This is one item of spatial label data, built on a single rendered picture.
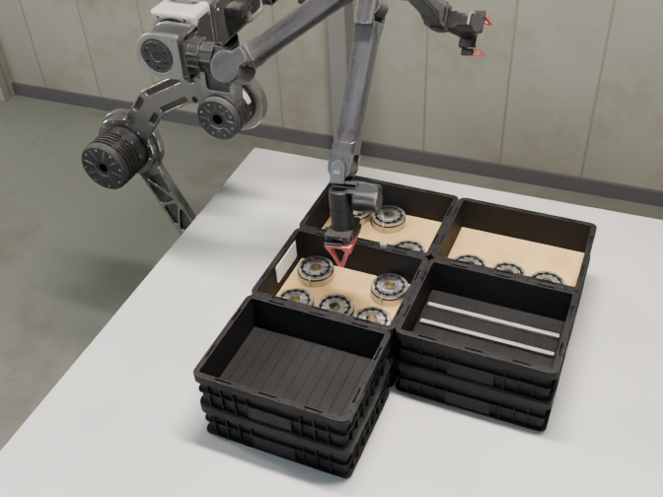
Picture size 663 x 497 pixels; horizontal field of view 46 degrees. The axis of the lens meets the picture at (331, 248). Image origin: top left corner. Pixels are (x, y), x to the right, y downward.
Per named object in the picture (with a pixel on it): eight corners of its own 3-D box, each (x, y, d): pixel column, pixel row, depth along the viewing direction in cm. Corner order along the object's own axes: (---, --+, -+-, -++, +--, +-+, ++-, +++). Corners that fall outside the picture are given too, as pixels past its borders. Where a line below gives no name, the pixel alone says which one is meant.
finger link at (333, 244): (359, 257, 201) (357, 226, 196) (351, 272, 195) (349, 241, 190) (333, 254, 203) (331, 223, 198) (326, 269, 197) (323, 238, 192)
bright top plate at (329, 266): (293, 277, 221) (293, 275, 221) (304, 254, 229) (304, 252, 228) (327, 283, 219) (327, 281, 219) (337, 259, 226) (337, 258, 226)
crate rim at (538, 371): (393, 337, 195) (393, 330, 193) (429, 263, 216) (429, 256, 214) (556, 382, 182) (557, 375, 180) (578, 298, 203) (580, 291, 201)
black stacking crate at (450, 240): (428, 289, 222) (430, 258, 215) (458, 228, 243) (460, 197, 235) (572, 323, 209) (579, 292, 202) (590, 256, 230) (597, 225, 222)
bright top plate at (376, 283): (365, 293, 215) (365, 291, 215) (380, 270, 222) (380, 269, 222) (399, 304, 211) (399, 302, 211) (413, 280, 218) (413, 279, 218)
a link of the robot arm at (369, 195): (342, 158, 195) (331, 159, 187) (387, 163, 191) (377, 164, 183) (338, 206, 197) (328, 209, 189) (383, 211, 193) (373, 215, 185)
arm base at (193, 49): (200, 66, 207) (192, 23, 199) (227, 70, 204) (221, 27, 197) (184, 81, 201) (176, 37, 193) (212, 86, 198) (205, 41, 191)
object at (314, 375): (198, 406, 193) (190, 375, 186) (254, 325, 214) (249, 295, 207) (347, 456, 180) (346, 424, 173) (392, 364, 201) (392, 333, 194)
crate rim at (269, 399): (190, 381, 187) (189, 374, 185) (250, 299, 208) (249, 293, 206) (346, 430, 174) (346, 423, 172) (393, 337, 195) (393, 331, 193)
